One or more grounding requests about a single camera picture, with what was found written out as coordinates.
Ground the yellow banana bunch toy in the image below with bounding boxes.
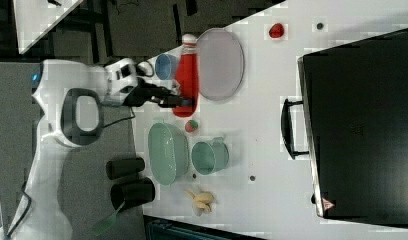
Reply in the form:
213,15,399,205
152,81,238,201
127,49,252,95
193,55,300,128
185,190,214,216

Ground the white side table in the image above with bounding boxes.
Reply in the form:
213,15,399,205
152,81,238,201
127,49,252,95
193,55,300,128
12,0,84,54

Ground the green strainer basket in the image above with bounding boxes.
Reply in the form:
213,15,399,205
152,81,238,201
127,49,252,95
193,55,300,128
148,122,189,185

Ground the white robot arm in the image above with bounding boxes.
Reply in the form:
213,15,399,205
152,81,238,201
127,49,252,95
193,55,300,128
0,58,195,240

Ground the red green strawberry toy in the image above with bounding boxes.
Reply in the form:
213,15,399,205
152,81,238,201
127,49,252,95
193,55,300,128
185,120,198,133

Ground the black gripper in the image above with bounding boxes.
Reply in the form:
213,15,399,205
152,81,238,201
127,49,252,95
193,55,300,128
123,78,195,108

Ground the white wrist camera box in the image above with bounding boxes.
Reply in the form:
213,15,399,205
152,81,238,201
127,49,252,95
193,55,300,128
104,58,138,104

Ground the grey round plate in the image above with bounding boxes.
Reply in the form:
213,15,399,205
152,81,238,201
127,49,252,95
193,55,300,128
197,28,245,101

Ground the green mug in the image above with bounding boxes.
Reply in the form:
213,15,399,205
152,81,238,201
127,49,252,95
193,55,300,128
191,137,230,175

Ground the blue bowl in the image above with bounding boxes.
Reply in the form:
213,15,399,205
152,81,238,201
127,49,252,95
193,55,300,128
155,54,178,80

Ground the red ketchup bottle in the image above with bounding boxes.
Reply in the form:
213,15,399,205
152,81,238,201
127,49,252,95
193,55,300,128
173,34,199,117

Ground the green spatula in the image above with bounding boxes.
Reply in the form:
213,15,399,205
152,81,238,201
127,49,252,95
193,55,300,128
92,202,125,236

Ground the black microwave oven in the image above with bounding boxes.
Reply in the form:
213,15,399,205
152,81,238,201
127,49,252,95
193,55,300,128
297,28,408,228

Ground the black cylinder holder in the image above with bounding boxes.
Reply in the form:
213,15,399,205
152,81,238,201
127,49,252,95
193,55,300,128
110,177,156,211

